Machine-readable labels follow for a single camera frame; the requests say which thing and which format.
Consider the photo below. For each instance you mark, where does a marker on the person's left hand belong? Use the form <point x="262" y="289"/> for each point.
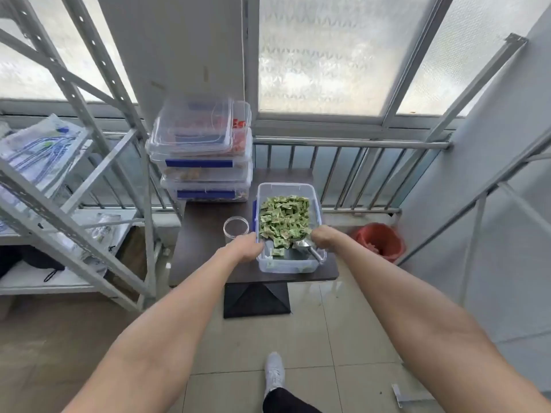
<point x="247" y="249"/>

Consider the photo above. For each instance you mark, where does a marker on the person's right hand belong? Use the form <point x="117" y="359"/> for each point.
<point x="327" y="240"/>

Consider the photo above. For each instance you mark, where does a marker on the metal scoop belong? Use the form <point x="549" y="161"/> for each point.
<point x="307" y="250"/>

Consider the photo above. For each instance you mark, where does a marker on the clear plastic cup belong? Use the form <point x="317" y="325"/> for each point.
<point x="234" y="230"/>

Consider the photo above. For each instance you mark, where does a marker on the clear bin with green candies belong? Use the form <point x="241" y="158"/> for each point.
<point x="286" y="265"/>

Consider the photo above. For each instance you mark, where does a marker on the pile of green candy packets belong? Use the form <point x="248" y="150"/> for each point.
<point x="284" y="217"/>

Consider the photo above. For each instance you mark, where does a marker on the clear plastic bin lid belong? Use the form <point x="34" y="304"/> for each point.
<point x="189" y="124"/>

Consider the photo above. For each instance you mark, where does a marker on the person's left forearm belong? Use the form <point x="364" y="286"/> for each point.
<point x="163" y="339"/>

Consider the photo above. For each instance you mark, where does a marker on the person's right forearm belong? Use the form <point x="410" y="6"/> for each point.
<point x="409" y="322"/>

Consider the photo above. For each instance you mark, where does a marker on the cardboard box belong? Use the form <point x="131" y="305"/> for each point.
<point x="129" y="253"/>

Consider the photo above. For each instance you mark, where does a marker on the person's right grey shoe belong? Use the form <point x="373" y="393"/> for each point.
<point x="274" y="374"/>

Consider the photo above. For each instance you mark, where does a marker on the red waste bin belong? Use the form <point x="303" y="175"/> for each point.
<point x="379" y="238"/>

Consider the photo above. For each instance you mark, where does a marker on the steel railing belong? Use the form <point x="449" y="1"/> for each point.
<point x="344" y="143"/>

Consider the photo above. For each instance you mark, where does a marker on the heap of red candy packets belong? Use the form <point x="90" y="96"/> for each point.
<point x="240" y="139"/>

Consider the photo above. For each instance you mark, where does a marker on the black trousers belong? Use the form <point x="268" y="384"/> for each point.
<point x="284" y="404"/>

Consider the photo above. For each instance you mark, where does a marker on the frosted glass window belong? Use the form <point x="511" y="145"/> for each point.
<point x="13" y="77"/>
<point x="323" y="60"/>

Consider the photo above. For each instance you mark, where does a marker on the black bag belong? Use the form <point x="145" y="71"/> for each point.
<point x="38" y="258"/>

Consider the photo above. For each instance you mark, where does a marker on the grey metal shelf rack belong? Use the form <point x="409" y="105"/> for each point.
<point x="103" y="60"/>

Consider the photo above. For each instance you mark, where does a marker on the white metal bracket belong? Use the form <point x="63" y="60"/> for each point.
<point x="402" y="395"/>

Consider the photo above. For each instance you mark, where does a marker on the grey metal rack frame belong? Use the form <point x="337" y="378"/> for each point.
<point x="473" y="89"/>

